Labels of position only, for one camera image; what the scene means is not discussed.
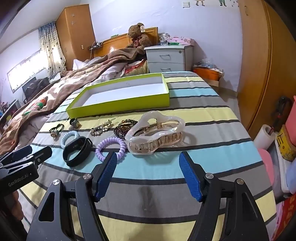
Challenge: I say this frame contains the cartoon wall stickers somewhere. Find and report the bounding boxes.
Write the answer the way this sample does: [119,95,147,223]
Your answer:
[194,0,238,7]

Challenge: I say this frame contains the wooden headboard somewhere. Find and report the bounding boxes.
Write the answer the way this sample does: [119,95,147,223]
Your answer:
[94,27,159,57]

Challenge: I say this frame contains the yellow patterned pillow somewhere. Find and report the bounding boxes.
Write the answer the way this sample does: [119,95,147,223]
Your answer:
[122,59,148,76]

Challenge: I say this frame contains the blue spiral hair tie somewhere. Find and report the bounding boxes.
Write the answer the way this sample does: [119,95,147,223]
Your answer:
[60,130,80,150]

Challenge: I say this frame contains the orange storage box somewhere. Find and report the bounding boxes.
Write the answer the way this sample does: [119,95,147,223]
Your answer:
[193,66,223,81]

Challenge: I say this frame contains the patterned curtain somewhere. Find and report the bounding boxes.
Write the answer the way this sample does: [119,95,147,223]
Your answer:
[38,21,66,79]

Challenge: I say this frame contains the brown teddy bear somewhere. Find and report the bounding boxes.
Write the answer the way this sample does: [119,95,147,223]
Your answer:
[126,23,153,55]

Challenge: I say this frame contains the person's left hand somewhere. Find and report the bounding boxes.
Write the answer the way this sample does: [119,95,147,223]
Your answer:
[10,190,25,223]

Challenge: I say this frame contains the window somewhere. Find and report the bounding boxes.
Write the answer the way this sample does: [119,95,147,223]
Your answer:
[7,50,47,93]

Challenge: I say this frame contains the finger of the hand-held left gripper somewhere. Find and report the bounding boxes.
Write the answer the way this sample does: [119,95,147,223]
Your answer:
[0,146,53,171]
[0,145,33,164]

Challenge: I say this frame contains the yellow printed bag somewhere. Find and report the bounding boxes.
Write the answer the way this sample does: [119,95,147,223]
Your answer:
[275,126,296,161]

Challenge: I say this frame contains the dark beaded bracelet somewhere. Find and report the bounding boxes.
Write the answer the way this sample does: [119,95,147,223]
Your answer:
[113,119,138,137]

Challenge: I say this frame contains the purple spiral hair tie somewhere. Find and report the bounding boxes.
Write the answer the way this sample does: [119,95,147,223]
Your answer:
[95,137,125,162]

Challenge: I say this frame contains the tall wooden wardrobe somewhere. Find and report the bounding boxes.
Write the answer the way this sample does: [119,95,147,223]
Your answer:
[56,4,96,70]

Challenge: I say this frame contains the red green striped cushion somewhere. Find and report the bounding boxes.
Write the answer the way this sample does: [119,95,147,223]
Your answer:
[22,96,49,116]

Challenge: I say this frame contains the dark bundled object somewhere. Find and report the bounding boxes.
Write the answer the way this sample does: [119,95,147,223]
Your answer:
[273,96,292,130]

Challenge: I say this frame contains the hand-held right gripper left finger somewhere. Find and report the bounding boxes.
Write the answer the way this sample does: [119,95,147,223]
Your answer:
[26,152,118,241]

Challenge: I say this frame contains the black hair tie round bead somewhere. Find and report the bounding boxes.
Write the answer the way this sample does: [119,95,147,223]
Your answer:
[49,124,65,139]

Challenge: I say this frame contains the pink floral box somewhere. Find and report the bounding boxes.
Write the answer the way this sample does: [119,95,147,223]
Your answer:
[170,37,196,45]

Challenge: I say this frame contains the wooden sliding wardrobe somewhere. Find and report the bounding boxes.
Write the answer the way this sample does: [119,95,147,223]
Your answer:
[238,0,296,139]

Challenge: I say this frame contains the black fitness band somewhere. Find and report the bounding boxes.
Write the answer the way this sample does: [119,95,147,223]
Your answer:
[62,137,93,167]

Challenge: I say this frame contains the rhinestone hair clip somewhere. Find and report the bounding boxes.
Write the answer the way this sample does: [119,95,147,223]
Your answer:
[90,118,116,136]

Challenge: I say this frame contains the brown plush blanket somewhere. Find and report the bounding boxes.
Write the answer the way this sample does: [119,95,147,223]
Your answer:
[0,50,148,156]

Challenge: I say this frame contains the grey drawer nightstand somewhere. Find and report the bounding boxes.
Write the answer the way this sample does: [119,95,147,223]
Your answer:
[144,44,193,73]

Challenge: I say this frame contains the pink plastic bin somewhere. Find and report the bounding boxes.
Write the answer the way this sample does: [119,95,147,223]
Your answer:
[284,96,296,139]

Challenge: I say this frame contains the dark chair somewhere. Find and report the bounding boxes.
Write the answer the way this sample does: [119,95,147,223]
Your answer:
[22,77,50,101]

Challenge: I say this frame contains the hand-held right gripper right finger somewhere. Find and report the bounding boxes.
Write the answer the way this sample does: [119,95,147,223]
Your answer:
[179,151,270,241]

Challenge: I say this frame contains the green shallow cardboard box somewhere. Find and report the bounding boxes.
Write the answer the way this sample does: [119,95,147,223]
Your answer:
[66,72,170,118]

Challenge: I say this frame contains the white paper roll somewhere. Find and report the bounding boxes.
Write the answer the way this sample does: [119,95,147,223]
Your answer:
[253,124,275,149]

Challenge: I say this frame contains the large clear hair claw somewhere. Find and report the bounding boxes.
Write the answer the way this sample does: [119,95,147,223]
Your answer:
[125,111,186,155]

